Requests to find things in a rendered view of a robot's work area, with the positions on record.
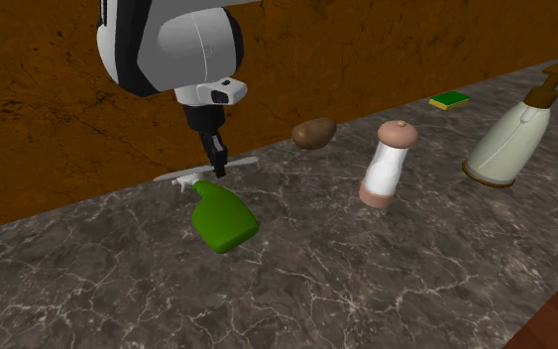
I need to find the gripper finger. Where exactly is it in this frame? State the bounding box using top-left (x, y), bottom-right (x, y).
top-left (197, 129), bottom-right (229, 179)

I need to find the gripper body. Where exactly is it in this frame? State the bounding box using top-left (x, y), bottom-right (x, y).
top-left (182, 103), bottom-right (227, 135)

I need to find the silver butter knife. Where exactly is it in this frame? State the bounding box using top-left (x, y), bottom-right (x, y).
top-left (153, 155), bottom-right (260, 183)

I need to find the green spray bottle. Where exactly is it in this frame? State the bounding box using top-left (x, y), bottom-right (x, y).
top-left (170, 174), bottom-right (261, 255)

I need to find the brown potato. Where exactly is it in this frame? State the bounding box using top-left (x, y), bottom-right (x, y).
top-left (290, 117), bottom-right (338, 151)

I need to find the white salt shaker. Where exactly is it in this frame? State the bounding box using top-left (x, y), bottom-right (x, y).
top-left (358, 120), bottom-right (420, 209)

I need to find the green and yellow sponge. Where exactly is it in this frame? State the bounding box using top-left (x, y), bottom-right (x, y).
top-left (427, 90), bottom-right (472, 111)

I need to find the cream soap dispenser bottle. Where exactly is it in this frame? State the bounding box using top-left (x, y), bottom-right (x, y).
top-left (461, 61), bottom-right (558, 188)

